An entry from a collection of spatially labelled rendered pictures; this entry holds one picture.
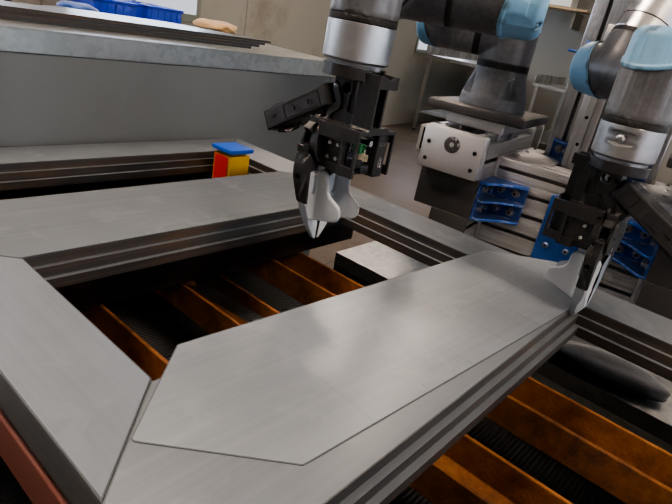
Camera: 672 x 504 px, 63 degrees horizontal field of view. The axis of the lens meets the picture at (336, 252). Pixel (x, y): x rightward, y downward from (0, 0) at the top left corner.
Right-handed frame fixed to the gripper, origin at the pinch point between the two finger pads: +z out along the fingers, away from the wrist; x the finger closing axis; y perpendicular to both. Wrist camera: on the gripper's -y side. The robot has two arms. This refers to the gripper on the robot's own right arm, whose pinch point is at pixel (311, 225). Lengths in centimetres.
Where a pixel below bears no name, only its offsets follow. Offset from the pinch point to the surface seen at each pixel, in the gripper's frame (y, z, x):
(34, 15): -73, -15, -2
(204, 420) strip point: 15.3, 6.4, -27.5
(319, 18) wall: -344, -29, 378
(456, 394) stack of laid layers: 26.7, 6.3, -6.7
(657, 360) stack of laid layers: 39.4, 8.4, 26.9
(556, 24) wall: -288, -90, 849
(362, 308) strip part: 11.2, 6.1, -1.6
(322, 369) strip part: 16.4, 6.3, -14.7
